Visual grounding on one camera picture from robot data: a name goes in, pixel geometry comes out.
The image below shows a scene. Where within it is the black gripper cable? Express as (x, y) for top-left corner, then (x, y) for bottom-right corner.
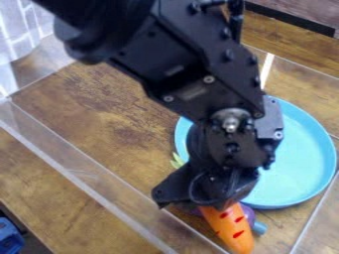
(187, 168), (244, 206)

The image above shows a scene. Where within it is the purple toy eggplant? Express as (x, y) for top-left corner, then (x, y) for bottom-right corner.
(188, 202), (267, 238)

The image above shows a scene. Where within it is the orange toy carrot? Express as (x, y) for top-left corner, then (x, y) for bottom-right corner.
(168, 151), (256, 254)

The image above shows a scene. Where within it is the blue plastic object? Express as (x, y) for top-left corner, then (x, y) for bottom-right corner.
(0, 217), (24, 254)

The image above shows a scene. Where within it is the blue round plastic tray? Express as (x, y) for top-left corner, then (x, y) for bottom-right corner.
(173, 94), (339, 210)

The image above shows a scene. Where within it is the white checkered curtain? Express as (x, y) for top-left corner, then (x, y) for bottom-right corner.
(0, 0), (59, 100)

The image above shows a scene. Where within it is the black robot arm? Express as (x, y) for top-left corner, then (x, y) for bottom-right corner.
(33, 0), (283, 209)

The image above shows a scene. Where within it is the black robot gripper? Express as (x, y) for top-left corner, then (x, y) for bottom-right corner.
(151, 95), (283, 210)

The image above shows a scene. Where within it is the dark baseboard strip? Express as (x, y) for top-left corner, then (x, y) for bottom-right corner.
(246, 0), (339, 39)

